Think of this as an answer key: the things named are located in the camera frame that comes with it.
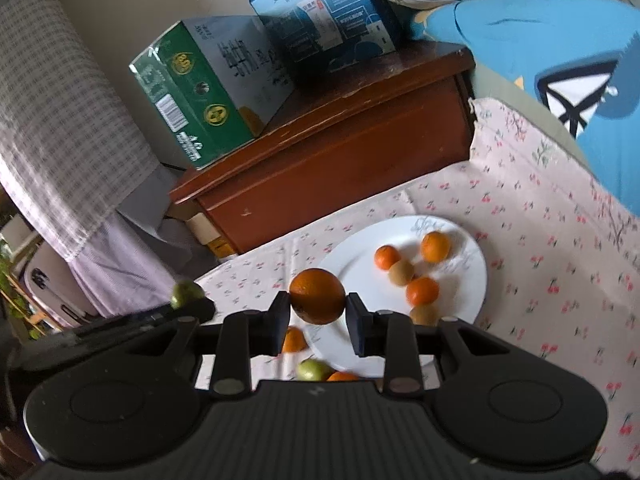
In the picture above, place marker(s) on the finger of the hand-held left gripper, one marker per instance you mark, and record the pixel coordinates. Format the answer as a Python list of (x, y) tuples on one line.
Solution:
[(197, 309)]

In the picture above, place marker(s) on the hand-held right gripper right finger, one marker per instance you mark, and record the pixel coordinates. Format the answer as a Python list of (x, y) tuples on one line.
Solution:
[(361, 327)]

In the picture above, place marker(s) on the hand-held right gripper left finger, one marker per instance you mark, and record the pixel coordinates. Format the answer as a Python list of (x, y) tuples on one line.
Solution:
[(280, 322)]

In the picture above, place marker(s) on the orange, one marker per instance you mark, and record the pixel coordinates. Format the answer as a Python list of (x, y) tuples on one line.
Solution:
[(386, 256), (435, 246), (342, 376), (422, 291), (294, 340), (316, 296)]

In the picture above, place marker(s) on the white plate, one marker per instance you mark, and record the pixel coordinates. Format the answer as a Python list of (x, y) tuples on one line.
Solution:
[(465, 280)]

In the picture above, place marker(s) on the white chair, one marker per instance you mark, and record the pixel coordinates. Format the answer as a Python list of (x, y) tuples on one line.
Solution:
[(45, 285)]

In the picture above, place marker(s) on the cardboard box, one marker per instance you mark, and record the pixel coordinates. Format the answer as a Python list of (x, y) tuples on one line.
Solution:
[(212, 237)]

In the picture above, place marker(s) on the lilac striped cloth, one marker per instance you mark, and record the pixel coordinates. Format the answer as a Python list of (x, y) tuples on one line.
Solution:
[(130, 255)]

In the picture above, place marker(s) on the brown wooden cabinet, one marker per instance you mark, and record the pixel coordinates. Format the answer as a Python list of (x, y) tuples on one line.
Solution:
[(350, 145)]

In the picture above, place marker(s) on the cherry print tablecloth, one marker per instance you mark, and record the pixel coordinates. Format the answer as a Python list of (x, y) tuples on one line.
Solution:
[(550, 260)]

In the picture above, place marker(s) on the green milk carton box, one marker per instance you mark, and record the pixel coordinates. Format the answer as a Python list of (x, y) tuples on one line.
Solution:
[(200, 95)]

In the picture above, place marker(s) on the white checked cloth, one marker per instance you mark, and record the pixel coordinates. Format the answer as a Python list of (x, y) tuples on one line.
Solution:
[(55, 120)]

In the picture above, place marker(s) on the grey-green bedsheet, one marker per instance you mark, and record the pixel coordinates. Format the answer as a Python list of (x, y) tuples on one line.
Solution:
[(505, 85)]

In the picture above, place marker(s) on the blue carton box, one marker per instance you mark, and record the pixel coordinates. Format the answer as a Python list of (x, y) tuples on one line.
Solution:
[(325, 15)]

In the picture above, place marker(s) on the blue printed blanket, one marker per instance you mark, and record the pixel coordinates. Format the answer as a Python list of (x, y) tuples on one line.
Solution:
[(540, 45)]

